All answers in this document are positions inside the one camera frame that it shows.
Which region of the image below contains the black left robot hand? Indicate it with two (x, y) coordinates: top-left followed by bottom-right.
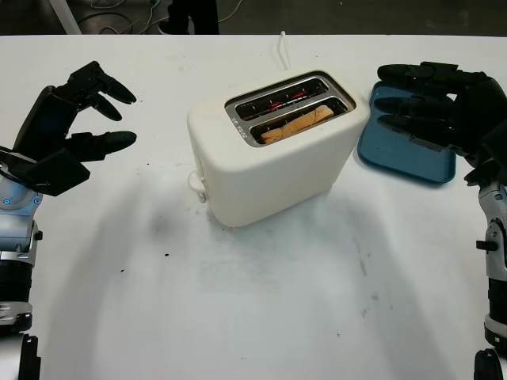
(15, 61), (138, 164)

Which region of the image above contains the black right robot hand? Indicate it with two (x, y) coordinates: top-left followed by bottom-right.
(374, 61), (507, 155)

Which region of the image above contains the toast slice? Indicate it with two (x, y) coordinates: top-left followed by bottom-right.
(260, 104), (335, 146)

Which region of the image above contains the cream white toaster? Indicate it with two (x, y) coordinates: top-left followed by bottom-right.
(186, 70), (372, 229)

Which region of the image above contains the blue plastic tray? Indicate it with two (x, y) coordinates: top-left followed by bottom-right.
(356, 81), (456, 185)

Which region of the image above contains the white table leg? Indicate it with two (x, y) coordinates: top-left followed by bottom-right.
(50, 0), (81, 35)

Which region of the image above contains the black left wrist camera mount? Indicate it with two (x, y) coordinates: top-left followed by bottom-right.
(0, 148), (90, 197)

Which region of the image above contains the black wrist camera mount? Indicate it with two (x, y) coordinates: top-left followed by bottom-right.
(0, 148), (90, 197)
(463, 118), (507, 187)

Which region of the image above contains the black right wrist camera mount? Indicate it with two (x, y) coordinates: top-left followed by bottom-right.
(463, 118), (507, 187)

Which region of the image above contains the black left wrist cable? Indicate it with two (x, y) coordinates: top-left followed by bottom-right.
(0, 148), (29, 184)

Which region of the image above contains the white floor cable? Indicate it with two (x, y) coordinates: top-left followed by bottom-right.
(78, 0), (245, 36)

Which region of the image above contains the white toaster power cord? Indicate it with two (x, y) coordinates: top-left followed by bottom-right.
(274, 31), (290, 73)

